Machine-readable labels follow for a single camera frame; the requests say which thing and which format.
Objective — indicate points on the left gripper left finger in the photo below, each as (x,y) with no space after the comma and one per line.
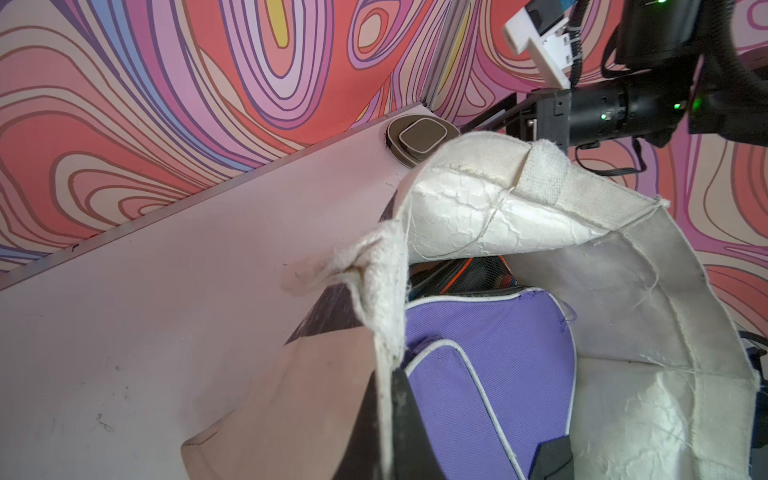
(361,459)

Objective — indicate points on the white canvas tote bag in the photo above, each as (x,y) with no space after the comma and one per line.
(664,388)

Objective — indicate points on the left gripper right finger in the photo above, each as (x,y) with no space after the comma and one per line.
(413,454)

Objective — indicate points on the green paddle case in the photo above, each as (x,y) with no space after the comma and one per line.
(412,139)

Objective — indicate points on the black red paddle case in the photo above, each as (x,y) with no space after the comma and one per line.
(477,276)

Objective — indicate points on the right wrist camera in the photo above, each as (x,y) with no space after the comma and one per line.
(540,28)

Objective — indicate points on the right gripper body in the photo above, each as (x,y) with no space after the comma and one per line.
(567,118)

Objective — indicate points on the purple paddle case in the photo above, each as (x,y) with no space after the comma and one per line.
(494,378)

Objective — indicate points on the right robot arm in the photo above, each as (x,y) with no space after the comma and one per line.
(665,62)

